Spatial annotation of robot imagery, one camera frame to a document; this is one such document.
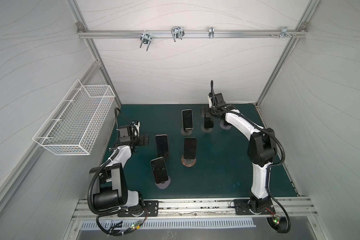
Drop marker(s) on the phone from lilac stand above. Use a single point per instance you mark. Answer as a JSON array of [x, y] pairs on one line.
[[225, 123], [159, 170]]

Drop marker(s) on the phone from grey stand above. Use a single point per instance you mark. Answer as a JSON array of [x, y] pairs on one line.
[[208, 123]]

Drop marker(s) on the white wire basket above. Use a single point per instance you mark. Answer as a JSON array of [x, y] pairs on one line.
[[74, 125]]

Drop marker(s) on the aluminium front rail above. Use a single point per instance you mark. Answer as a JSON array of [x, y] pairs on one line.
[[224, 207]]

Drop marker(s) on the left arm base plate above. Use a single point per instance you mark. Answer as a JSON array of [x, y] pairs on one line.
[[149, 209]]

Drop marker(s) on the phone on wooden stand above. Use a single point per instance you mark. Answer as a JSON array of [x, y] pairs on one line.
[[190, 148]]

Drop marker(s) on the pink phone on black stand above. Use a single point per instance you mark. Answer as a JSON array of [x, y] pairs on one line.
[[162, 145]]

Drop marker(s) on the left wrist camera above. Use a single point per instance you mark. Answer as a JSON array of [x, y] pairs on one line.
[[136, 128]]

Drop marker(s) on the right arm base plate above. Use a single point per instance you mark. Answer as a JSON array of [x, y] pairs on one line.
[[241, 207]]

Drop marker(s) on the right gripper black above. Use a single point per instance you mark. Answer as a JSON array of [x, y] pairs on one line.
[[208, 113]]

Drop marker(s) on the phone from lilac front stand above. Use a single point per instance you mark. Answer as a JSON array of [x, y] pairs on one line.
[[159, 170]]

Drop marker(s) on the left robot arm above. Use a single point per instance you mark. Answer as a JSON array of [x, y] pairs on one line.
[[108, 192]]

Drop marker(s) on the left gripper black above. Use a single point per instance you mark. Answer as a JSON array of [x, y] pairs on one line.
[[140, 140]]

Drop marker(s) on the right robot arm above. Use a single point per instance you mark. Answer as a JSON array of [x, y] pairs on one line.
[[262, 148]]

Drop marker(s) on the lilac back phone stand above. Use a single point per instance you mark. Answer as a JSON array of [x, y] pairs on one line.
[[224, 127]]

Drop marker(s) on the white round phone stand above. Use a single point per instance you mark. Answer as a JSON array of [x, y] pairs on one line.
[[186, 132]]

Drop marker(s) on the metal bracket with bolts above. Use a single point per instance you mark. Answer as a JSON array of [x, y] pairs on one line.
[[284, 34]]

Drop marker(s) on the metal clamp on crossbar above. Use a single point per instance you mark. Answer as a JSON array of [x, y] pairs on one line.
[[146, 39]]

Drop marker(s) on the lilac phone stand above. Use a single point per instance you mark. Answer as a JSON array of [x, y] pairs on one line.
[[164, 184], [224, 127]]

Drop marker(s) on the aluminium crossbar rail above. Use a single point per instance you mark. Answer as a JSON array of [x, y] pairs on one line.
[[189, 34]]

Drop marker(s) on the lilac front phone stand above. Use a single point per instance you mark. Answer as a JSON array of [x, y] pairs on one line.
[[164, 184]]

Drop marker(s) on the phone from lilac back stand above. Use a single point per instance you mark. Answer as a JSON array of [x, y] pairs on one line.
[[225, 123]]

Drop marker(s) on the phone on white stand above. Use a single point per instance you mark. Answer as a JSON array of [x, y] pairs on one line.
[[187, 119]]

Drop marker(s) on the small metal bracket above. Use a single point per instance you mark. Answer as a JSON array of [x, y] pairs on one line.
[[211, 32]]

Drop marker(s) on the white slotted cable duct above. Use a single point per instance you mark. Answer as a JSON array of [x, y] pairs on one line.
[[162, 224]]

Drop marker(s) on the metal u-bolt on crossbar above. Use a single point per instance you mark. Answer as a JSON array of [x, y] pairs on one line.
[[177, 33]]

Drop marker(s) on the grey round phone stand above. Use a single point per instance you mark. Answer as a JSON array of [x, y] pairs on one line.
[[206, 130]]

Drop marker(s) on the wooden round phone stand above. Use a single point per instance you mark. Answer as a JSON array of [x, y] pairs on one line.
[[188, 162]]

